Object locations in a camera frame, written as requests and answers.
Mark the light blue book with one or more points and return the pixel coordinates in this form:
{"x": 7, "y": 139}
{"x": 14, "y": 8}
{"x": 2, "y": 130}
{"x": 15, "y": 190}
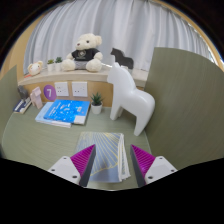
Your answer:
{"x": 41, "y": 116}

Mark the large white horse figurine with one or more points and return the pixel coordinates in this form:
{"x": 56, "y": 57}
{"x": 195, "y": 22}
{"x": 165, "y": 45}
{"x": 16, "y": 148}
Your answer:
{"x": 133, "y": 100}

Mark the round purple number sign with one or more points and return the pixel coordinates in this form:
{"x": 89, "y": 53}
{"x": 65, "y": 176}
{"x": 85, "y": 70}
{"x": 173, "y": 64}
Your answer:
{"x": 49, "y": 93}

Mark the green potted plant white pot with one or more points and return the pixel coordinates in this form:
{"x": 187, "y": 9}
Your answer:
{"x": 96, "y": 106}

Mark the pink wooden horse figurine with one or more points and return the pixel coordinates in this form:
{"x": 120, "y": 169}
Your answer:
{"x": 36, "y": 98}

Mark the black horse figurine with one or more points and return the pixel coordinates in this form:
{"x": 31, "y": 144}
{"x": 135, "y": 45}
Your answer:
{"x": 123, "y": 60}

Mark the blue towel with yellow print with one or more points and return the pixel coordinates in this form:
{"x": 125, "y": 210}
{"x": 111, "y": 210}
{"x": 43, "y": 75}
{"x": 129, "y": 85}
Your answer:
{"x": 106, "y": 150}

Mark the green partition panel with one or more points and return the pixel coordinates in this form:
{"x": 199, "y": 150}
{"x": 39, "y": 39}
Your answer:
{"x": 186, "y": 106}
{"x": 7, "y": 106}

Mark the light wooden ledge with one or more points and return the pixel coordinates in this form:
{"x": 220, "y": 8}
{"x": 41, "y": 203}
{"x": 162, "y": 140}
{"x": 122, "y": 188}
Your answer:
{"x": 66, "y": 76}

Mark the small potted succulent white pot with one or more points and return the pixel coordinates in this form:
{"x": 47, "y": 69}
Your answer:
{"x": 58, "y": 65}
{"x": 50, "y": 66}

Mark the white wall socket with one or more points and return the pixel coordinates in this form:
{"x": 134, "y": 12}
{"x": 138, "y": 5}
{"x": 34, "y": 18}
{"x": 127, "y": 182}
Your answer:
{"x": 61, "y": 89}
{"x": 79, "y": 89}

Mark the white pleated curtain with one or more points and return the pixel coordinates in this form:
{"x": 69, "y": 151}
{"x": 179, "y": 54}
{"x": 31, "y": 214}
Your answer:
{"x": 133, "y": 26}

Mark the cream teddy bear black shirt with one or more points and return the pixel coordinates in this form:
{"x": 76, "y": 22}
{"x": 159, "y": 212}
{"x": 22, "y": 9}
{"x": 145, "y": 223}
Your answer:
{"x": 85, "y": 53}

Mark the grey wooden horse figurine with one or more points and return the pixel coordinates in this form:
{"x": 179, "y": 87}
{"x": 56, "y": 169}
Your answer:
{"x": 22, "y": 91}

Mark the small cream plush toy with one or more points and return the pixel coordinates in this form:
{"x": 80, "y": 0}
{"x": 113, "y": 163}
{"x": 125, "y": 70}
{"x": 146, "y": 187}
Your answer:
{"x": 34, "y": 68}

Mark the bright blue book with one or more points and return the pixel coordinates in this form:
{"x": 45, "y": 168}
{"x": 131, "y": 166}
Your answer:
{"x": 66, "y": 111}

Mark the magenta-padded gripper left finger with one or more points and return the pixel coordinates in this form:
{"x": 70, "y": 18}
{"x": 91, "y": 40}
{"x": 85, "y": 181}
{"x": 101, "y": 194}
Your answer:
{"x": 65, "y": 168}

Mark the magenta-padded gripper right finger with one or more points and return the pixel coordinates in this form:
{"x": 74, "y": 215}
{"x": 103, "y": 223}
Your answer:
{"x": 160, "y": 168}

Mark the dark blue book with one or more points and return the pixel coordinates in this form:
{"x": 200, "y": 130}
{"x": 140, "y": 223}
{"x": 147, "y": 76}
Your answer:
{"x": 20, "y": 106}

